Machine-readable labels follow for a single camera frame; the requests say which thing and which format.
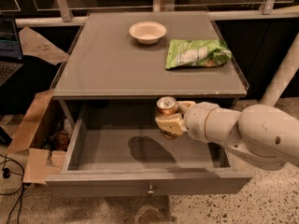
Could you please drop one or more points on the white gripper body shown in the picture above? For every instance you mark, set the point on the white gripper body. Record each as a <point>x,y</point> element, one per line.
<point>196,120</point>

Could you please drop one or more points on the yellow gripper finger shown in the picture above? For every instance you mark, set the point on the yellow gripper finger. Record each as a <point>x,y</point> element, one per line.
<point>172,125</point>
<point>184,106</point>

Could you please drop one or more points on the orange La Croix can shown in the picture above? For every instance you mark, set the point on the orange La Croix can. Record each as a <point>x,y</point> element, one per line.
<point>166,106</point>

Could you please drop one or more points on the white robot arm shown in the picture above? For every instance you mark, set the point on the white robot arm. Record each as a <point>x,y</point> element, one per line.
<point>261,135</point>

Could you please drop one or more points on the metal drawer knob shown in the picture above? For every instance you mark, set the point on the metal drawer knob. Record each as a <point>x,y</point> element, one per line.
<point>150,192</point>

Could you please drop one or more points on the open grey top drawer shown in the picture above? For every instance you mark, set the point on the open grey top drawer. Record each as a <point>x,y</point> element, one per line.
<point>117,150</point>

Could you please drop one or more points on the green chip bag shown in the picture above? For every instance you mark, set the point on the green chip bag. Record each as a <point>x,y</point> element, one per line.
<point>197,53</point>

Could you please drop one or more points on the white paper bowl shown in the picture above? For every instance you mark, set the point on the white paper bowl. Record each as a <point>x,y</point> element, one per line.
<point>147,32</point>

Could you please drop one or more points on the grey wooden cabinet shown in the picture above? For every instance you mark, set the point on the grey wooden cabinet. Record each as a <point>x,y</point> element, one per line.
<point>108,63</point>

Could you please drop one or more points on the open cardboard box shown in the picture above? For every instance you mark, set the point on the open cardboard box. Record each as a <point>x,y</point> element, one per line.
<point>36,126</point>

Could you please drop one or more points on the brown cardboard sheet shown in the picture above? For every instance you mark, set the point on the brown cardboard sheet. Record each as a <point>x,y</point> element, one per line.
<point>35,44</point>

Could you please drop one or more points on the black laptop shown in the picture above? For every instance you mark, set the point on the black laptop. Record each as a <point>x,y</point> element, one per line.
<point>11,59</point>

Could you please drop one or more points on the metal window frame rail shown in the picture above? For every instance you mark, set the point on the metal window frame rail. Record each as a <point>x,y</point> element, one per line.
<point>44,13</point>

